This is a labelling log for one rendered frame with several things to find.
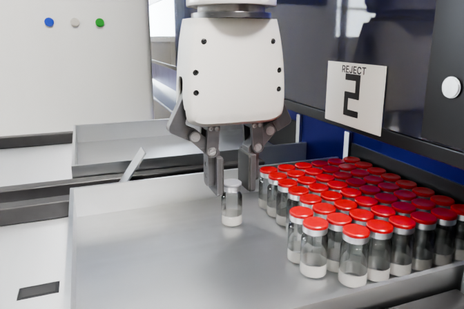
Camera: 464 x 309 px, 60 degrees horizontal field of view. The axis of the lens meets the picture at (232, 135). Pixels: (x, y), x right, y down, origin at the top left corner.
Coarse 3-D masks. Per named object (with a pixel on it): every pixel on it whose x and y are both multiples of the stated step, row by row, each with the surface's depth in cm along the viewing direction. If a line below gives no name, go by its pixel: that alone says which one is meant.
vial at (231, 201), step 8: (224, 192) 41; (232, 192) 41; (240, 192) 42; (224, 200) 41; (232, 200) 41; (240, 200) 41; (224, 208) 41; (232, 208) 41; (240, 208) 42; (224, 216) 42; (232, 216) 41; (240, 216) 42; (224, 224) 42; (232, 224) 41
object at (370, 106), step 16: (336, 64) 40; (352, 64) 37; (336, 80) 40; (368, 80) 35; (384, 80) 34; (336, 96) 40; (368, 96) 36; (384, 96) 34; (336, 112) 40; (368, 112) 36; (368, 128) 36
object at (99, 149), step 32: (96, 128) 76; (128, 128) 78; (160, 128) 80; (224, 128) 85; (96, 160) 64; (128, 160) 53; (160, 160) 55; (192, 160) 56; (224, 160) 58; (288, 160) 62
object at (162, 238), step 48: (96, 192) 44; (144, 192) 46; (192, 192) 48; (96, 240) 39; (144, 240) 39; (192, 240) 39; (240, 240) 39; (96, 288) 31; (144, 288) 31; (192, 288) 31; (240, 288) 31; (288, 288) 31; (336, 288) 31; (384, 288) 26; (432, 288) 28
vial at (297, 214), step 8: (296, 208) 35; (304, 208) 35; (296, 216) 34; (304, 216) 34; (312, 216) 34; (296, 224) 34; (288, 232) 35; (296, 232) 34; (288, 240) 35; (296, 240) 34; (288, 248) 35; (296, 248) 34; (288, 256) 35; (296, 256) 35
